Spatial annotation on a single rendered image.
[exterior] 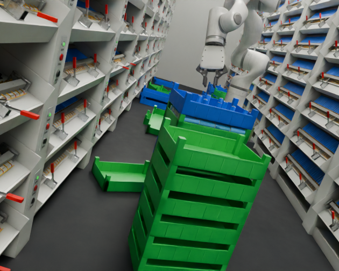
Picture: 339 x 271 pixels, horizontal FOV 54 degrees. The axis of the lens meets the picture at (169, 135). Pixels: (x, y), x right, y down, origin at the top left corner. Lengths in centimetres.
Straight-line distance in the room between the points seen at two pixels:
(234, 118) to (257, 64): 80
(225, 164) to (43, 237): 64
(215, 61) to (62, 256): 92
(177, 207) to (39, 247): 46
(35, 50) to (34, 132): 21
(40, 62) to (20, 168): 28
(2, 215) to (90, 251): 31
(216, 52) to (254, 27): 55
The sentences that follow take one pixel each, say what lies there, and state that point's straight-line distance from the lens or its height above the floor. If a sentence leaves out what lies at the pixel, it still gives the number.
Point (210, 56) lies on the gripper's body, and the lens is 143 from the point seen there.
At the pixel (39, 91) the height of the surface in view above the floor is 51.
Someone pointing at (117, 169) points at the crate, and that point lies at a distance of 175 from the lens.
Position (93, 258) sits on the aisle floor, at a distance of 117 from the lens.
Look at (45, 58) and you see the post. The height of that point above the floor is 59.
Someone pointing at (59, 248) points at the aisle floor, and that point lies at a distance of 119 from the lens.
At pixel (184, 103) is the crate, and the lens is 120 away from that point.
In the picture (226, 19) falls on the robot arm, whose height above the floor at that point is 85.
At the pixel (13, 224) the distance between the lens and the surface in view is 107.
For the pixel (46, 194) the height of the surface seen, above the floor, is 10.
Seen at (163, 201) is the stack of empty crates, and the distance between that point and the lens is 99.
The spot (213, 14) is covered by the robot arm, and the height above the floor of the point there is 86.
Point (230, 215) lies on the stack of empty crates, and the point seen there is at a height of 27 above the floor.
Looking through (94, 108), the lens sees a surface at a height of 32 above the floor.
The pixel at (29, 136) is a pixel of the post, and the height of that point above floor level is 38.
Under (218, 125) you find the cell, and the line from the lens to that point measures 128.
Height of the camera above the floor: 73
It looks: 16 degrees down
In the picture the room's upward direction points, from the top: 17 degrees clockwise
